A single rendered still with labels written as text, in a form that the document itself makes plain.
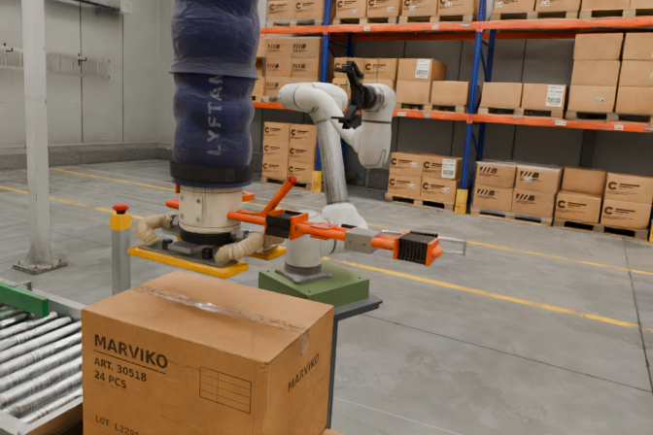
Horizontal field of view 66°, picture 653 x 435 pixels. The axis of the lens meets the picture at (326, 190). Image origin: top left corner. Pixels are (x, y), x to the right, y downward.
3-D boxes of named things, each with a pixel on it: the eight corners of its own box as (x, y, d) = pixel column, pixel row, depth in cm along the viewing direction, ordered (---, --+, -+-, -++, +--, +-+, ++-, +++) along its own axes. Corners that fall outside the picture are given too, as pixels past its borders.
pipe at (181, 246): (132, 240, 139) (132, 219, 138) (194, 224, 161) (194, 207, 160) (230, 264, 124) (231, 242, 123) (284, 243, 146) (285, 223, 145)
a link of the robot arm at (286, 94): (292, 80, 206) (320, 82, 214) (271, 81, 221) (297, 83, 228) (292, 112, 208) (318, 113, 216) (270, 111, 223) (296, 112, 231)
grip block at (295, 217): (261, 235, 128) (262, 213, 127) (282, 228, 137) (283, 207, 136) (290, 241, 124) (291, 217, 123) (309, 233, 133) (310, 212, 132)
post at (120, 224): (111, 413, 245) (109, 214, 229) (121, 406, 251) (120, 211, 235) (120, 418, 242) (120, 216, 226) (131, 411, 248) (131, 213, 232)
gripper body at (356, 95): (377, 84, 160) (365, 82, 151) (374, 111, 161) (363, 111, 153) (355, 83, 163) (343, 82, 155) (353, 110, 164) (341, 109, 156)
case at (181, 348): (83, 438, 145) (80, 308, 139) (175, 375, 182) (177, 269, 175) (261, 515, 122) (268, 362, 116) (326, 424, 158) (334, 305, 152)
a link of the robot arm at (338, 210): (316, 256, 222) (355, 250, 235) (337, 254, 209) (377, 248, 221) (294, 87, 228) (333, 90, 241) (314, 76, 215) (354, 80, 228)
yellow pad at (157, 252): (126, 254, 138) (126, 237, 137) (154, 247, 147) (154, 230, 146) (224, 280, 123) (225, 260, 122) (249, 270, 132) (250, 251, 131)
